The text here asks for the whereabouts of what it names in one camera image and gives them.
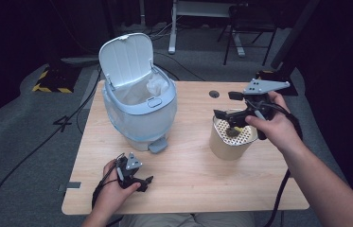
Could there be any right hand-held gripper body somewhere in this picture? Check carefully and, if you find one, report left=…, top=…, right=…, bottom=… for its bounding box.
left=242, top=79, right=291, bottom=141

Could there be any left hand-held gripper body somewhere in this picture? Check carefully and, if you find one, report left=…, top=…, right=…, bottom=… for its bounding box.
left=115, top=152, right=144, bottom=189

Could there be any dark food scrap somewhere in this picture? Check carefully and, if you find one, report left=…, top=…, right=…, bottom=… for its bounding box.
left=225, top=127, right=240, bottom=138

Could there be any beige container with perforated insert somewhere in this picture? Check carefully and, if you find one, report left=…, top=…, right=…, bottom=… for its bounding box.
left=208, top=108, right=259, bottom=162

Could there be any white and blue pedal bin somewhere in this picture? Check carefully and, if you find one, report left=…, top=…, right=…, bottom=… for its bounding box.
left=97, top=32, right=179, bottom=155

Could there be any person's left hand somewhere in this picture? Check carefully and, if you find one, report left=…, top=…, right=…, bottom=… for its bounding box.
left=93, top=159, right=142, bottom=218

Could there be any person's right hand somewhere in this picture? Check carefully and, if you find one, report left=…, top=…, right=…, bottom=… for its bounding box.
left=244, top=91, right=307, bottom=156

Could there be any black stand with slanted pole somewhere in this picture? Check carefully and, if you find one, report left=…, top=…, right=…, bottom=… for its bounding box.
left=255, top=0, right=323, bottom=96

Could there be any grey tape piece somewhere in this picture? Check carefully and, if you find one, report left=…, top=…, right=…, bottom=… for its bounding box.
left=58, top=181, right=82, bottom=193

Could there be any black chair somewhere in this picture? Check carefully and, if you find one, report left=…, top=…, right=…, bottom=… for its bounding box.
left=217, top=2, right=280, bottom=66

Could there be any white plastic bin liner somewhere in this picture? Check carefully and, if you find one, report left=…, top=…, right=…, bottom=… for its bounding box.
left=113, top=71, right=171, bottom=106

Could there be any crumpled white paper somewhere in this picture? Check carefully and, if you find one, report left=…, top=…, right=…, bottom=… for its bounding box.
left=146, top=78, right=169, bottom=96

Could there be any black tape floor mark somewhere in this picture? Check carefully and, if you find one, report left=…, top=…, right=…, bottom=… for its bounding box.
left=52, top=114, right=73, bottom=133

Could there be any black stand base striped tape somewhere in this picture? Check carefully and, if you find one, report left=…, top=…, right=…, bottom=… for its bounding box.
left=31, top=60, right=82, bottom=95

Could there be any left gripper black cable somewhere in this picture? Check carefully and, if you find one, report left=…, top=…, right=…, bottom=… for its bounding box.
left=91, top=153, right=126, bottom=210

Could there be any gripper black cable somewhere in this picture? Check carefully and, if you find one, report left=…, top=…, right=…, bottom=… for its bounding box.
left=91, top=153, right=126, bottom=210
left=246, top=99, right=304, bottom=227

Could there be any thin black floor cable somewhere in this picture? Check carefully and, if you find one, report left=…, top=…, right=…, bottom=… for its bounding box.
left=152, top=51, right=207, bottom=82

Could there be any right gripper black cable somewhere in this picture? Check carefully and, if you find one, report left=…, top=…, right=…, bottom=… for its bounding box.
left=246, top=99, right=304, bottom=227

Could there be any white desk frame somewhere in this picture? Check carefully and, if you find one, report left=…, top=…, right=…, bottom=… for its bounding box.
left=168, top=0, right=247, bottom=58

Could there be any long black floor cable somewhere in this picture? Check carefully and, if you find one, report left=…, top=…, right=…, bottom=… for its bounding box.
left=0, top=67, right=103, bottom=227

